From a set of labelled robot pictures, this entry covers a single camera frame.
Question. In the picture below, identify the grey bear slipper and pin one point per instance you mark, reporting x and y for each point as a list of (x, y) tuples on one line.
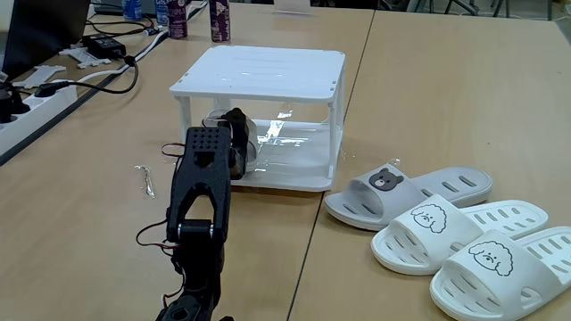
[(253, 151), (450, 183)]

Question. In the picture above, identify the white dog slipper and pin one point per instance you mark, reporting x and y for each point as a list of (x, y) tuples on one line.
[(424, 243), (486, 287)]

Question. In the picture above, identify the white two-shelf shoe rack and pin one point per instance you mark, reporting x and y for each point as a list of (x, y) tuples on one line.
[(263, 71)]

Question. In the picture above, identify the purple drink can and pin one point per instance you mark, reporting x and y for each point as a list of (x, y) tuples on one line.
[(177, 18), (220, 20)]

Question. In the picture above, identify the white card stand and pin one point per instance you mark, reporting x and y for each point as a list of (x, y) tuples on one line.
[(292, 6)]

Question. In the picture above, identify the blue bottle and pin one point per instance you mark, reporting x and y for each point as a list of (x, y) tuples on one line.
[(161, 11), (131, 9)]

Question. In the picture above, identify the clear tape scrap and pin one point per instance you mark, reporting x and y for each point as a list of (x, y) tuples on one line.
[(393, 161)]

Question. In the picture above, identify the black power adapter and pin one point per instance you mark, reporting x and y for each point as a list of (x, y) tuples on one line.
[(103, 44)]

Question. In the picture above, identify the white power strip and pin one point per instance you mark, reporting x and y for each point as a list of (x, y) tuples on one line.
[(35, 113)]

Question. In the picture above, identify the black power plug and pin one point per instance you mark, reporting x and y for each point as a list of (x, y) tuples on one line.
[(9, 104)]

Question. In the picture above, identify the dark chair base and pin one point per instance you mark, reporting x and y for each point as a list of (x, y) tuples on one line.
[(451, 5)]

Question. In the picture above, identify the white plastic bracket piece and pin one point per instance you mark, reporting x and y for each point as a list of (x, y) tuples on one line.
[(40, 75), (82, 55)]

